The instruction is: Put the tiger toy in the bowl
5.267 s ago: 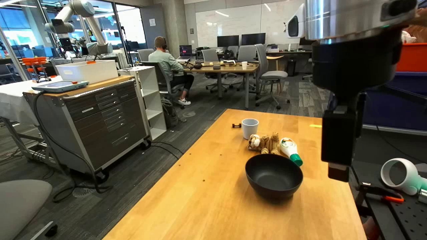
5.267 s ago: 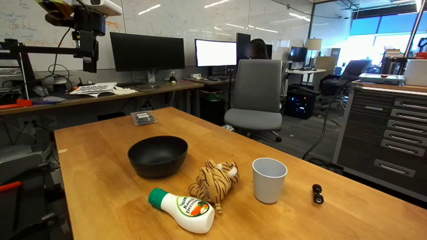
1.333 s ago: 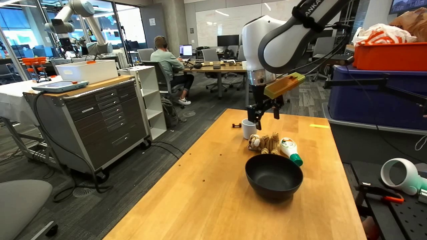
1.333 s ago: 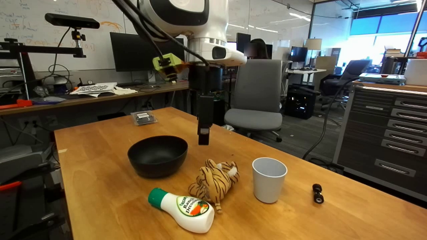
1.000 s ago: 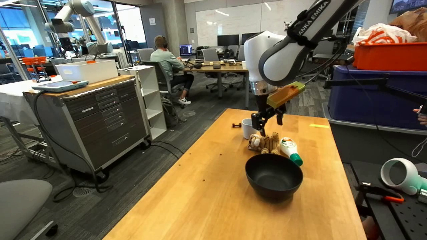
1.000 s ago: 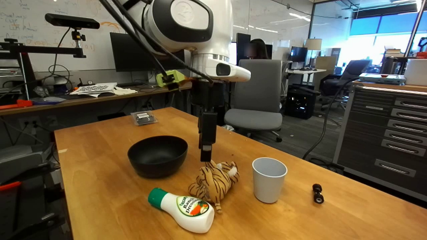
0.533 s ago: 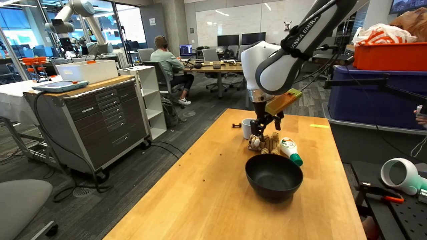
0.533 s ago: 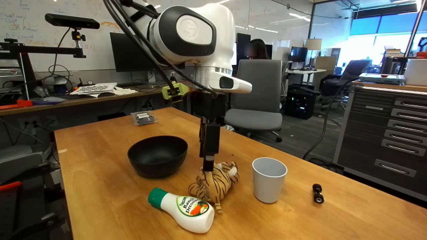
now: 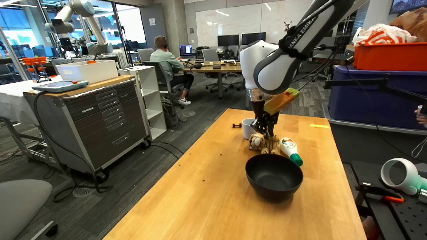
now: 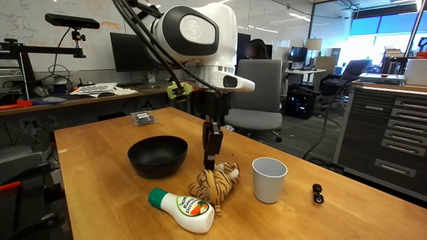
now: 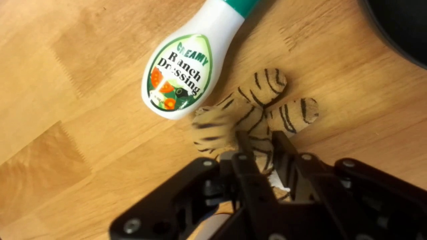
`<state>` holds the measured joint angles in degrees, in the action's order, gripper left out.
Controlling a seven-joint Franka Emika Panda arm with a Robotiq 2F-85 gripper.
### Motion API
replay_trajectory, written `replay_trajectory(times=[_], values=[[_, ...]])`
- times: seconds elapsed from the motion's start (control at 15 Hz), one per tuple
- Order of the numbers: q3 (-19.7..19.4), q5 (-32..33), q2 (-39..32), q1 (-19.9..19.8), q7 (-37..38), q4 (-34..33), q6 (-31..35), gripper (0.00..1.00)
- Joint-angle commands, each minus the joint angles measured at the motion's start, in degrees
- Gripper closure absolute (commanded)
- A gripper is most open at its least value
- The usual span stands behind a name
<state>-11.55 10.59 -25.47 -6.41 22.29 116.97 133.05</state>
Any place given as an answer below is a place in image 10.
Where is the black stereo camera bar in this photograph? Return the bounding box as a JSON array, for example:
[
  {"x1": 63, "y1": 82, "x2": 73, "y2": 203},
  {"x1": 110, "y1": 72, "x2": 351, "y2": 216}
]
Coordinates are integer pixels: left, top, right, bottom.
[{"x1": 45, "y1": 12, "x2": 102, "y2": 31}]

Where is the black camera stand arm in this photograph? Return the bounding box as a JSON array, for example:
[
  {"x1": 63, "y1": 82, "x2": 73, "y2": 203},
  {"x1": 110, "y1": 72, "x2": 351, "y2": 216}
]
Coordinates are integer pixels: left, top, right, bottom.
[{"x1": 0, "y1": 27, "x2": 89, "y2": 102}]

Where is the small black double-ring object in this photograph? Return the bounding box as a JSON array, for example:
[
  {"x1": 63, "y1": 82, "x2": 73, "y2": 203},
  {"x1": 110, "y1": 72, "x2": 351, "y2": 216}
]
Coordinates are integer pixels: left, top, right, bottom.
[{"x1": 311, "y1": 183, "x2": 326, "y2": 206}]

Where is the person with dark hair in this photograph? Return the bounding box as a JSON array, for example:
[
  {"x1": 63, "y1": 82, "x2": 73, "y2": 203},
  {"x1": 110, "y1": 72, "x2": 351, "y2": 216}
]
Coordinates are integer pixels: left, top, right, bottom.
[{"x1": 246, "y1": 38, "x2": 271, "y2": 62}]

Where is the black chair with red part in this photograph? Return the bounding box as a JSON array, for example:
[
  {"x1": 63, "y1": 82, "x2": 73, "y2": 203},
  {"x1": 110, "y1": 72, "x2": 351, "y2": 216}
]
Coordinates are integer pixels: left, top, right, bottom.
[{"x1": 0, "y1": 144, "x2": 61, "y2": 240}]

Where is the grey drawer cabinet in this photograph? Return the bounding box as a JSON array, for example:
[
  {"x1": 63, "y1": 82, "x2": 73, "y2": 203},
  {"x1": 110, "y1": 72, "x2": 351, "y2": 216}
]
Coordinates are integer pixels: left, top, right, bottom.
[{"x1": 333, "y1": 84, "x2": 427, "y2": 204}]

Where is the black computer tower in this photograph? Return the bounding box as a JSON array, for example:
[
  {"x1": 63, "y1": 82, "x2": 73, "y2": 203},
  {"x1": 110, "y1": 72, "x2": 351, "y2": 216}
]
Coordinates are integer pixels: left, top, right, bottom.
[{"x1": 285, "y1": 84, "x2": 318, "y2": 120}]

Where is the black cable bundle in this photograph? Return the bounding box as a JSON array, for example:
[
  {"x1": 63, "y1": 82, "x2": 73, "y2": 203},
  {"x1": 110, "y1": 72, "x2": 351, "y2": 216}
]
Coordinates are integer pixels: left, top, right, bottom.
[{"x1": 111, "y1": 0, "x2": 221, "y2": 96}]

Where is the pile of printed papers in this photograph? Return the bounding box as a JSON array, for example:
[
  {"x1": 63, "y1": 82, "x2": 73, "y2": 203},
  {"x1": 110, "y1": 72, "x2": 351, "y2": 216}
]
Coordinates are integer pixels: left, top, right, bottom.
[{"x1": 70, "y1": 82, "x2": 139, "y2": 99}]

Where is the grey office chair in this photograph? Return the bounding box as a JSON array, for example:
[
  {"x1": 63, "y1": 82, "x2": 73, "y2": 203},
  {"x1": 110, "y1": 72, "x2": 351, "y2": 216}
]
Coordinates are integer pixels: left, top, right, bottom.
[{"x1": 225, "y1": 59, "x2": 285, "y2": 144}]

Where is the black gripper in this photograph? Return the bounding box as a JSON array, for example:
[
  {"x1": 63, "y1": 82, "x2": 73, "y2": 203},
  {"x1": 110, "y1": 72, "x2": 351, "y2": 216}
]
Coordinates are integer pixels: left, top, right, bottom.
[{"x1": 191, "y1": 87, "x2": 233, "y2": 172}]

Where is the red flat tool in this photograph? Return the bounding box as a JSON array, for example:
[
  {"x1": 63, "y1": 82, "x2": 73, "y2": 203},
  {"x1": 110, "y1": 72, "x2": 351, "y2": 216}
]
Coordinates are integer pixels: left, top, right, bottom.
[{"x1": 0, "y1": 99, "x2": 35, "y2": 112}]

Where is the black computer monitor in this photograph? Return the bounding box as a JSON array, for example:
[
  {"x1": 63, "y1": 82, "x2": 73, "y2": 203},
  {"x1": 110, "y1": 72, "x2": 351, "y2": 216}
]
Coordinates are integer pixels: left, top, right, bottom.
[{"x1": 110, "y1": 31, "x2": 165, "y2": 75}]

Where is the small distant monitor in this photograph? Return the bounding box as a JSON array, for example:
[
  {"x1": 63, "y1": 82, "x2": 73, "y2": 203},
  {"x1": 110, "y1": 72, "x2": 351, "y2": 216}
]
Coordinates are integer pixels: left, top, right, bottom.
[{"x1": 289, "y1": 46, "x2": 310, "y2": 64}]

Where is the clear plastic bag with parts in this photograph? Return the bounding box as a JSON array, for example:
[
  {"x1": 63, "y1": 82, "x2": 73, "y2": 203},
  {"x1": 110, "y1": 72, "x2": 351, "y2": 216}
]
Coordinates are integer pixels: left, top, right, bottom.
[{"x1": 131, "y1": 111, "x2": 158, "y2": 127}]

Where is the light grey plastic cup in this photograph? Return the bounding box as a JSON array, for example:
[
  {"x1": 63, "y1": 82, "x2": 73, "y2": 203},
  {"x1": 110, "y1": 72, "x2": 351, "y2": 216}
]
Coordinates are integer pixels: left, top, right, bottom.
[{"x1": 251, "y1": 156, "x2": 290, "y2": 206}]

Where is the white box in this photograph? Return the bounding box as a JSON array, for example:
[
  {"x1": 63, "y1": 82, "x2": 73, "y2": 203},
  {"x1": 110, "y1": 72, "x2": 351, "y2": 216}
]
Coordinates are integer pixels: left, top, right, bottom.
[{"x1": 403, "y1": 58, "x2": 427, "y2": 87}]

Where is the white bottle with green cap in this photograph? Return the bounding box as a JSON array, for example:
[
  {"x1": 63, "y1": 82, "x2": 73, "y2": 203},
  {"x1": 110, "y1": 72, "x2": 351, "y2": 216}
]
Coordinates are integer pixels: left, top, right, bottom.
[{"x1": 147, "y1": 187, "x2": 217, "y2": 235}]

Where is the white lamp shade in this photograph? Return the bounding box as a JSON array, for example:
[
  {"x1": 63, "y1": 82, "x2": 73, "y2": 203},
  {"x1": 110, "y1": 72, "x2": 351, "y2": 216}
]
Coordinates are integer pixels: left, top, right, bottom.
[{"x1": 306, "y1": 38, "x2": 323, "y2": 52}]

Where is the long wooden desk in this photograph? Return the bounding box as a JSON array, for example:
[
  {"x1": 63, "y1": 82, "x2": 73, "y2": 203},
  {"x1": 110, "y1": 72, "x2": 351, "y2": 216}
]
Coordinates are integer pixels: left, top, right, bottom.
[{"x1": 0, "y1": 86, "x2": 171, "y2": 120}]

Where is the black bowl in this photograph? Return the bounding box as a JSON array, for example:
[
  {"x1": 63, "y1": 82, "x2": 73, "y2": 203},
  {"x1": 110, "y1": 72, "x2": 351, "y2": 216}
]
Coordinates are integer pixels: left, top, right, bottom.
[{"x1": 127, "y1": 135, "x2": 190, "y2": 180}]

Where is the striped tiger plush toy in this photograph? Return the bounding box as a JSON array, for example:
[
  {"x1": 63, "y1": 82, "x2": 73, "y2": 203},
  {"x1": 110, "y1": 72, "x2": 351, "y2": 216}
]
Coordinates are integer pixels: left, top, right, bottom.
[{"x1": 189, "y1": 160, "x2": 242, "y2": 218}]

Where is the dark mesh office chair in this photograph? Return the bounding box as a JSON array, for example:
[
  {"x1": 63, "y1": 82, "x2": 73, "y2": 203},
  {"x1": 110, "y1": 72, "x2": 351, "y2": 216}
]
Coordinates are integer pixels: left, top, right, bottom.
[{"x1": 319, "y1": 59, "x2": 373, "y2": 98}]

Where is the yellow-green cable clip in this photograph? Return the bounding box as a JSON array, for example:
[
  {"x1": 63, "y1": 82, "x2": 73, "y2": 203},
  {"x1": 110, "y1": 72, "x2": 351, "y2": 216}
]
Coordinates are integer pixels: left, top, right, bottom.
[{"x1": 166, "y1": 80, "x2": 195, "y2": 102}]

